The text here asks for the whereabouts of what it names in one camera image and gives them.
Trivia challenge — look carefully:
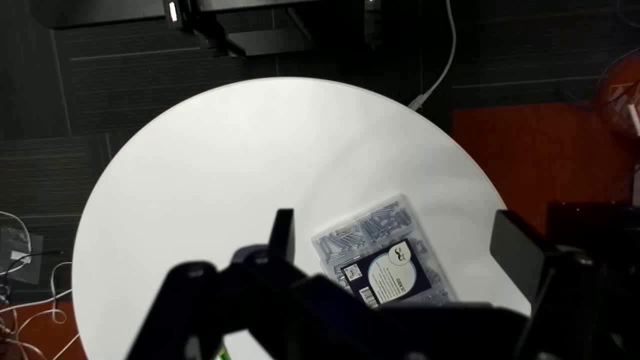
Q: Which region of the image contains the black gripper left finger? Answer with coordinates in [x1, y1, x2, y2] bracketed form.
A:
[267, 206, 297, 267]

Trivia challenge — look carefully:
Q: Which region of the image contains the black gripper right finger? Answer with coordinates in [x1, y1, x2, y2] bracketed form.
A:
[489, 208, 559, 307]

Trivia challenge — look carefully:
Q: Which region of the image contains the orange rug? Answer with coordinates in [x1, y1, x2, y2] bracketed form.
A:
[451, 101, 639, 235]

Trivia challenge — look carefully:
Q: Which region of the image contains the white floor cable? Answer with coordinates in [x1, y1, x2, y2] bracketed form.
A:
[406, 0, 461, 112]

